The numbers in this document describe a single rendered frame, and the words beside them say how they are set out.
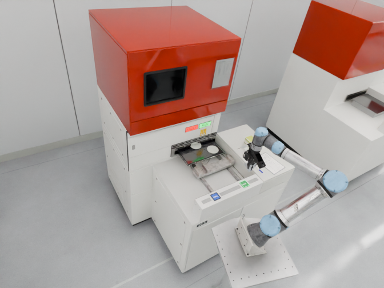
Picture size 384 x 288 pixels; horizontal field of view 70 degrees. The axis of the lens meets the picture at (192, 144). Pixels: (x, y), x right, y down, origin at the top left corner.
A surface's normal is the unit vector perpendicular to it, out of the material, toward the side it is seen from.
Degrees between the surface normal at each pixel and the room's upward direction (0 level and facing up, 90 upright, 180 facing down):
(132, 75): 90
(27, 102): 90
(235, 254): 0
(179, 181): 0
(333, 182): 41
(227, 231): 0
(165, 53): 90
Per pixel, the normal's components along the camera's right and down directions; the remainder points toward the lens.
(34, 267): 0.11, -0.75
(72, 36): 0.51, 0.61
